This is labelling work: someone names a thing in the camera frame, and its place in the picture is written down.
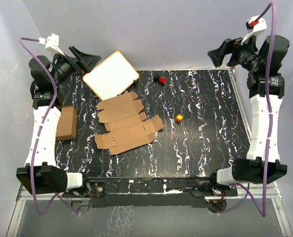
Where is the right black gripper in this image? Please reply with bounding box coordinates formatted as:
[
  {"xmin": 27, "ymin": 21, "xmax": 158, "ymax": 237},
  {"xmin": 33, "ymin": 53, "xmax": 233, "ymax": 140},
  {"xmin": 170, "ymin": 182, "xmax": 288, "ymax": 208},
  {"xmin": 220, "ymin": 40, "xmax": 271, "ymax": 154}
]
[{"xmin": 209, "ymin": 32, "xmax": 262, "ymax": 73}]

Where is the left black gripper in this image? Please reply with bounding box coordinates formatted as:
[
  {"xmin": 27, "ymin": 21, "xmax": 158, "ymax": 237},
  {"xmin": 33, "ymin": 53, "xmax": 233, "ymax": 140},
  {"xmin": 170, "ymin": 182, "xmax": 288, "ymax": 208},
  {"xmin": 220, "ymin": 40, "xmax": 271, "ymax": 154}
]
[{"xmin": 51, "ymin": 46, "xmax": 100, "ymax": 87}]

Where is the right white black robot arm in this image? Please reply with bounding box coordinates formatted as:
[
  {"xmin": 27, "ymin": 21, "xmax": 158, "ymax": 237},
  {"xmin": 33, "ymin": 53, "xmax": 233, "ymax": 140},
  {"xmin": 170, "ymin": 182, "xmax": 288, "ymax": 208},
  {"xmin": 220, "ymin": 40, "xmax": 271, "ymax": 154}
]
[{"xmin": 208, "ymin": 35, "xmax": 290, "ymax": 196}]

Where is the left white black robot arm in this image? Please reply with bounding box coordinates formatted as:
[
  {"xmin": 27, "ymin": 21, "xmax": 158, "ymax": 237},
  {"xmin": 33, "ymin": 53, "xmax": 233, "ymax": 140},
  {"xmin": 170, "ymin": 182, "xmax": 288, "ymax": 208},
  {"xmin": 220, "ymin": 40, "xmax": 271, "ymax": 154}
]
[{"xmin": 16, "ymin": 46, "xmax": 101, "ymax": 197}]

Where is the folded brown cardboard box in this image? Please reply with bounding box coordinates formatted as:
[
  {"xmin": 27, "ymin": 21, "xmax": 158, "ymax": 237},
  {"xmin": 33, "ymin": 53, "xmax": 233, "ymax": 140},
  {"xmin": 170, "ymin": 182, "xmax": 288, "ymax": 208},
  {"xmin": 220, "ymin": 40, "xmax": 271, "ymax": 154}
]
[{"xmin": 56, "ymin": 106, "xmax": 77, "ymax": 141}]

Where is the red and black knob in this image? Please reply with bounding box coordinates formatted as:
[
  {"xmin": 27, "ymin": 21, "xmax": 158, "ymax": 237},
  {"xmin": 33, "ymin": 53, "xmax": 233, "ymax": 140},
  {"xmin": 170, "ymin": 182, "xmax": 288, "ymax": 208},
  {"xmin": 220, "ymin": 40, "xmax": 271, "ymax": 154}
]
[{"xmin": 153, "ymin": 74, "xmax": 166, "ymax": 85}]

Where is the small orange cube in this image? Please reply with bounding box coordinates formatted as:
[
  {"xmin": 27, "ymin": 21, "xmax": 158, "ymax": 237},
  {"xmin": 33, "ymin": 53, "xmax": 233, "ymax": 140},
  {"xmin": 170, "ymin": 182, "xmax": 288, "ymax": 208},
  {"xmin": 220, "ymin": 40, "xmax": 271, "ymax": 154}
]
[{"xmin": 176, "ymin": 114, "xmax": 183, "ymax": 123}]

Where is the white board with wooden frame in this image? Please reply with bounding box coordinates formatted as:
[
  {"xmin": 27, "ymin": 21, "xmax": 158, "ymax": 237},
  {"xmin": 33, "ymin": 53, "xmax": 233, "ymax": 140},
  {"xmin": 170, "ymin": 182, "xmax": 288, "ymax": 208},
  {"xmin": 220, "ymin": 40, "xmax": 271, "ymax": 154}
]
[{"xmin": 83, "ymin": 51, "xmax": 140, "ymax": 100}]

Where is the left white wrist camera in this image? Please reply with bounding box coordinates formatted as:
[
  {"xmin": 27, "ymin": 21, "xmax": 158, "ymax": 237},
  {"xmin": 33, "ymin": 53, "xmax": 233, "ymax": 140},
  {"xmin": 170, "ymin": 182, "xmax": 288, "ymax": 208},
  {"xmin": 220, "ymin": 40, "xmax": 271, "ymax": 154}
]
[{"xmin": 38, "ymin": 33, "xmax": 65, "ymax": 56}]

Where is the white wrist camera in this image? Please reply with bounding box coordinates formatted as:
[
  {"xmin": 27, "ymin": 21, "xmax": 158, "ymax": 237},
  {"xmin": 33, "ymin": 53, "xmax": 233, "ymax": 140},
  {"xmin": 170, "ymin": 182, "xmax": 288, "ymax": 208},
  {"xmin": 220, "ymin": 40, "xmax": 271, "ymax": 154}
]
[
  {"xmin": 241, "ymin": 15, "xmax": 267, "ymax": 45},
  {"xmin": 38, "ymin": 33, "xmax": 65, "ymax": 56}
]

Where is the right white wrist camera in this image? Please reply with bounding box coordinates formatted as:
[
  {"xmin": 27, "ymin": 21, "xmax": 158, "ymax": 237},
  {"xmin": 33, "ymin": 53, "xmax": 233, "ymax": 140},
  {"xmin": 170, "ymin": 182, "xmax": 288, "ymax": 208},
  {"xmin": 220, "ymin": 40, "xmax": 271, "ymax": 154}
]
[{"xmin": 241, "ymin": 15, "xmax": 267, "ymax": 45}]

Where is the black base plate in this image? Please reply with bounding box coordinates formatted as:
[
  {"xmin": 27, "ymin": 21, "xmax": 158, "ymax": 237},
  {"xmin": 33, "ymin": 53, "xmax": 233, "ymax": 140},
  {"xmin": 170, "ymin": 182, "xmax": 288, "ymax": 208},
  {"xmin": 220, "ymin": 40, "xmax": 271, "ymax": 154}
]
[{"xmin": 63, "ymin": 176, "xmax": 238, "ymax": 208}]

